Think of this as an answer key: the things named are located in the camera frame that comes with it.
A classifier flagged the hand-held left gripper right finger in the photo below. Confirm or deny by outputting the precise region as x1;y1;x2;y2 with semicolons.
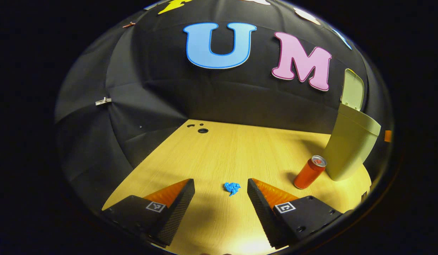
247;178;343;248

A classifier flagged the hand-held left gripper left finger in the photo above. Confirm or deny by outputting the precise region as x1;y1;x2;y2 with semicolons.
100;178;196;247

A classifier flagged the blue paper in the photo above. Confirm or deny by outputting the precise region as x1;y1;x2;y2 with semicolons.
224;182;241;197

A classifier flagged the pale green desktop garbage bin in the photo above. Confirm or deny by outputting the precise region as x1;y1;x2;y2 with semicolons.
323;68;381;182

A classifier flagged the orange pop can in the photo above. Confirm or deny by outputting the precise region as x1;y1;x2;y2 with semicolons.
293;155;328;190

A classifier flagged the black backdrop cloth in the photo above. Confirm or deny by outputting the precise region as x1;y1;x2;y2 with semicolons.
54;0;393;213

